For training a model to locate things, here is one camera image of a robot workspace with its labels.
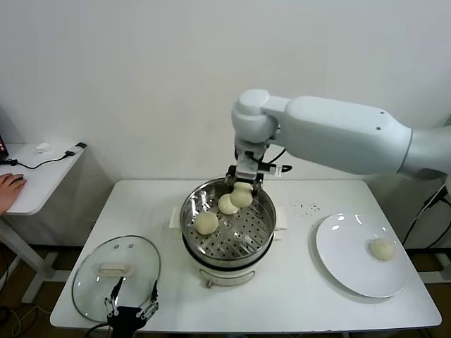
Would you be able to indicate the dark laptop screen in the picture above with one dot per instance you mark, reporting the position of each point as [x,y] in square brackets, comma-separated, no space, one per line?
[3,141]

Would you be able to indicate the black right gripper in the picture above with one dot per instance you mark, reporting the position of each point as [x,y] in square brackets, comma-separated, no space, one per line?
[248,169]

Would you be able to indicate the white side table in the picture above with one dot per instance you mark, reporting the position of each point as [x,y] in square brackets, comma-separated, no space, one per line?
[46,176]

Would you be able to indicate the white steamed baozi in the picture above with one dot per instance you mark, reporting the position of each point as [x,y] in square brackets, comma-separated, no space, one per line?
[225,207]
[242,198]
[206,223]
[381,250]

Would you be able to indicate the round glass pot lid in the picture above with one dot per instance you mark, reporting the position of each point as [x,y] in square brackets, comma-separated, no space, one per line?
[91,260]

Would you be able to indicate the person's bare hand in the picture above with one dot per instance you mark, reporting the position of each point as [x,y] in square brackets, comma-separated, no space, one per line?
[10,192]

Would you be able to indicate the small white crumpled object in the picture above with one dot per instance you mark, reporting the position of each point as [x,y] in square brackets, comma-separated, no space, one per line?
[42,148]

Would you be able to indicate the perforated steel steamer basket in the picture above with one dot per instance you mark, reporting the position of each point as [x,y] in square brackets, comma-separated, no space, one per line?
[246,239]

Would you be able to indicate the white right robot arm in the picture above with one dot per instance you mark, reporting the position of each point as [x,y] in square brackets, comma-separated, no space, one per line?
[334,134]

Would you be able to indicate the large white plate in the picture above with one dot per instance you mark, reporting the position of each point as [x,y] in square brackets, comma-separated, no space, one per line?
[338,246]

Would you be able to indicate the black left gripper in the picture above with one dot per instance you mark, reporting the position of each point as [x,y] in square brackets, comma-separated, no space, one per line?
[125,320]

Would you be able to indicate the white electric cooker pot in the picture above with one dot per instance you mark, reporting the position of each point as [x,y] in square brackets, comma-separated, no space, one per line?
[225,274]

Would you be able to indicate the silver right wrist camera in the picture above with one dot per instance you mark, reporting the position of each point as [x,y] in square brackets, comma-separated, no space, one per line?
[275,169]

